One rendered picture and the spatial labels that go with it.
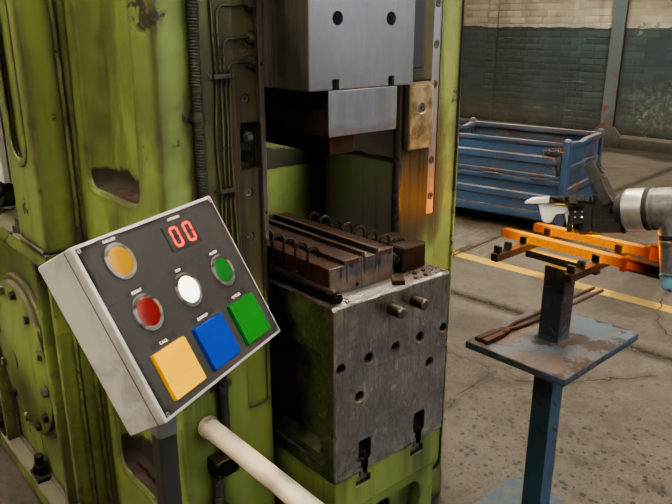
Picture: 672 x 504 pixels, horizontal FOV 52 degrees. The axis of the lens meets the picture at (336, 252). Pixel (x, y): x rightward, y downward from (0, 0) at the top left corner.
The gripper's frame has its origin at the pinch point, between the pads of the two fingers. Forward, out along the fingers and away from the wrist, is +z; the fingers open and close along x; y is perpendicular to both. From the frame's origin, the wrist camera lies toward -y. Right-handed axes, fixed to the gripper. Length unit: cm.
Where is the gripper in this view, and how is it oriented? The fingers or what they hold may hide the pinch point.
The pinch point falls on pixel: (539, 203)
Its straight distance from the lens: 169.6
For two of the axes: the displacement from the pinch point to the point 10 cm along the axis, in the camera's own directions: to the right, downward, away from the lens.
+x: 6.8, 0.7, 7.3
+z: -7.3, -0.1, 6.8
